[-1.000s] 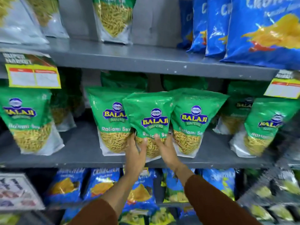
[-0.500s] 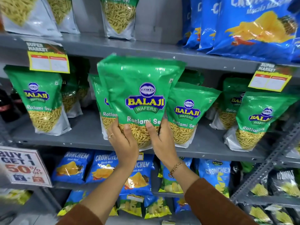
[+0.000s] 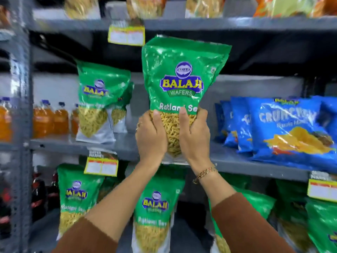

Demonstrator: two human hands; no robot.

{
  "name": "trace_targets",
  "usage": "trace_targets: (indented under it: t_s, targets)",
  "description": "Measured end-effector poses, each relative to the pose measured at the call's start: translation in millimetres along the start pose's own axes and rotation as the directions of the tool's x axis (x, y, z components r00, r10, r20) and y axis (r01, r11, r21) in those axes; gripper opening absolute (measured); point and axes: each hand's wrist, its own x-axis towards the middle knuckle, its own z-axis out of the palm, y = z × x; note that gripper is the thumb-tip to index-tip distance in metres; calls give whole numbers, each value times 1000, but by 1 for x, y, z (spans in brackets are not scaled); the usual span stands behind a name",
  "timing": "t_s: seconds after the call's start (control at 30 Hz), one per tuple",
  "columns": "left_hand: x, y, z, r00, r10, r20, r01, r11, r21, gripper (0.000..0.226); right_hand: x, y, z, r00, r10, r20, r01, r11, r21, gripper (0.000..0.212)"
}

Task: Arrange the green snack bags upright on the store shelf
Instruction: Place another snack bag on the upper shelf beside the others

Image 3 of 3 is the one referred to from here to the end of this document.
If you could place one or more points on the orange drink bottle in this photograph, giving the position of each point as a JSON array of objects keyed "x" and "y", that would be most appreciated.
[
  {"x": 5, "y": 121},
  {"x": 42, "y": 121},
  {"x": 75, "y": 122},
  {"x": 61, "y": 121}
]

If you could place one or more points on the dark cola bottle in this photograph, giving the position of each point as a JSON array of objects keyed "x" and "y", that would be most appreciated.
[
  {"x": 53, "y": 191},
  {"x": 4, "y": 210},
  {"x": 38, "y": 194}
]

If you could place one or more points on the person's left hand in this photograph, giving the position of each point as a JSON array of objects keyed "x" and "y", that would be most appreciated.
[{"x": 151, "y": 142}]

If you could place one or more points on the blue chips packet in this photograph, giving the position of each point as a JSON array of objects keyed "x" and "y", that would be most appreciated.
[
  {"x": 329, "y": 105},
  {"x": 218, "y": 121},
  {"x": 241, "y": 121},
  {"x": 227, "y": 121},
  {"x": 287, "y": 121}
]

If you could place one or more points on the grey metal shelf rack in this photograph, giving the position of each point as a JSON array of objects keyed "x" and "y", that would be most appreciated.
[{"x": 184, "y": 24}]

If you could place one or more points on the person's right hand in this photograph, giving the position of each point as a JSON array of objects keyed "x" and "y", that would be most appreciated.
[{"x": 196, "y": 144}]

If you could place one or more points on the yellow shelf price label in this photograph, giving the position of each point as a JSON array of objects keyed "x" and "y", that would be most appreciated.
[
  {"x": 126, "y": 35},
  {"x": 101, "y": 167},
  {"x": 322, "y": 189}
]

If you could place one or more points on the person's right thumb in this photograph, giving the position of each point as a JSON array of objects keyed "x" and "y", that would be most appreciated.
[{"x": 184, "y": 123}]

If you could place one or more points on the person's left thumb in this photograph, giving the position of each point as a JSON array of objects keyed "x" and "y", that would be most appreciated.
[{"x": 157, "y": 119}]

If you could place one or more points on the clear yellow snack packet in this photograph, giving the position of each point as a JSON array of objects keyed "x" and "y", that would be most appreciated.
[
  {"x": 79, "y": 6},
  {"x": 146, "y": 6},
  {"x": 204, "y": 6}
]

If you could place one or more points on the orange and green snack packet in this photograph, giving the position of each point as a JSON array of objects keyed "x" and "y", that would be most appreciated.
[{"x": 289, "y": 6}]

